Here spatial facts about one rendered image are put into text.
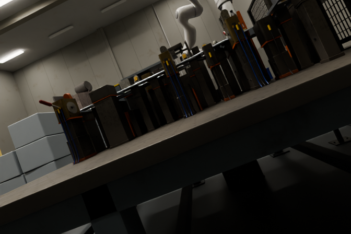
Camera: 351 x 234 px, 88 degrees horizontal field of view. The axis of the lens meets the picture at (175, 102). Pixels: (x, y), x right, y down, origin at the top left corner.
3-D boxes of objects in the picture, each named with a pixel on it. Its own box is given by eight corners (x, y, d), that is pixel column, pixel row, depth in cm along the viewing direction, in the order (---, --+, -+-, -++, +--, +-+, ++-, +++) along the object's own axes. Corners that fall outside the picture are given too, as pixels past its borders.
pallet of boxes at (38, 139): (78, 224, 210) (36, 112, 219) (11, 250, 217) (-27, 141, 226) (123, 177, 347) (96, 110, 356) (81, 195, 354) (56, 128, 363)
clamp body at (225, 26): (257, 90, 77) (223, 17, 79) (250, 91, 89) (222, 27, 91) (272, 83, 76) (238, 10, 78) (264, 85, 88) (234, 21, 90)
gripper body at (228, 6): (218, 11, 107) (225, 28, 106) (219, 2, 97) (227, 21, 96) (230, 5, 106) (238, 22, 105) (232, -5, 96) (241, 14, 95)
